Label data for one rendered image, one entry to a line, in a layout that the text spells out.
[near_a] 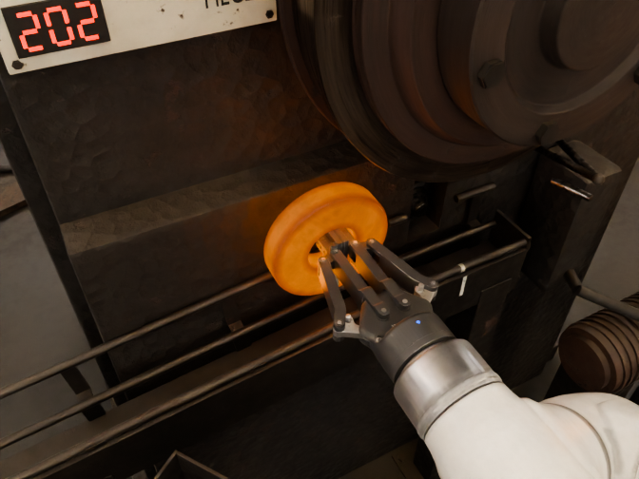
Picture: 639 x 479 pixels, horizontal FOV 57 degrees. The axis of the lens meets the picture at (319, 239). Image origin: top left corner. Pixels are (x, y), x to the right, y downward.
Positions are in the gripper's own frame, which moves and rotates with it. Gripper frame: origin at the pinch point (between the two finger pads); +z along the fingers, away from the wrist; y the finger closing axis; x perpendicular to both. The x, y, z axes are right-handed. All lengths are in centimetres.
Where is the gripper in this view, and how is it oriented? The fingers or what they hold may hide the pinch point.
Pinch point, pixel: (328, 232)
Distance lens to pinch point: 69.0
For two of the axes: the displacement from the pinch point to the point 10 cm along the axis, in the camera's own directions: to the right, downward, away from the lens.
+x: 0.2, -7.0, -7.1
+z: -4.7, -6.4, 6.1
